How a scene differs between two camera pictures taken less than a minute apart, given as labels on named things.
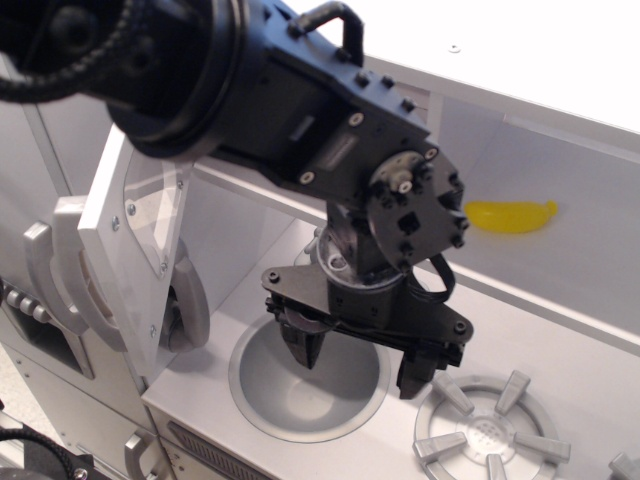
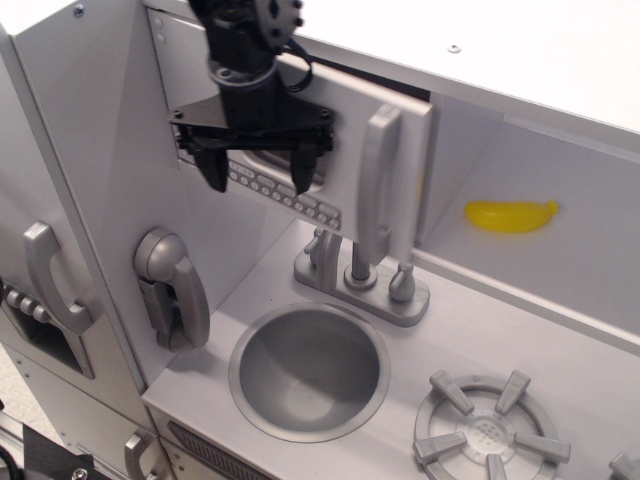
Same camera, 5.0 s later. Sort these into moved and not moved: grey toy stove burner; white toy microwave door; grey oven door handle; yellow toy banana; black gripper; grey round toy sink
Moved: white toy microwave door; black gripper
Not moved: yellow toy banana; grey round toy sink; grey oven door handle; grey toy stove burner
